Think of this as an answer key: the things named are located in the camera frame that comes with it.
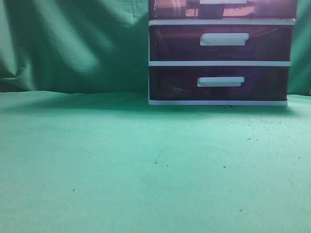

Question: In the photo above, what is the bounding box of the white plastic drawer cabinet frame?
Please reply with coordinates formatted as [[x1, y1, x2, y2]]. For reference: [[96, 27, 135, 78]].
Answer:
[[148, 0, 298, 106]]

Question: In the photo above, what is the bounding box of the translucent purple drawer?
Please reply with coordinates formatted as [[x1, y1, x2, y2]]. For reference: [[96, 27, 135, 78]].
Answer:
[[149, 66, 290, 101], [149, 25, 293, 61], [148, 0, 298, 19]]

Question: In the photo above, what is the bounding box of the green cloth table cover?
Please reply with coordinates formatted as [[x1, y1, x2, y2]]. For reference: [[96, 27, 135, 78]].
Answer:
[[0, 92, 311, 233]]

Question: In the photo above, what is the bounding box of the green cloth backdrop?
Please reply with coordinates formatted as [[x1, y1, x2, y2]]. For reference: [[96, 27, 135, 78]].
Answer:
[[0, 0, 311, 96]]

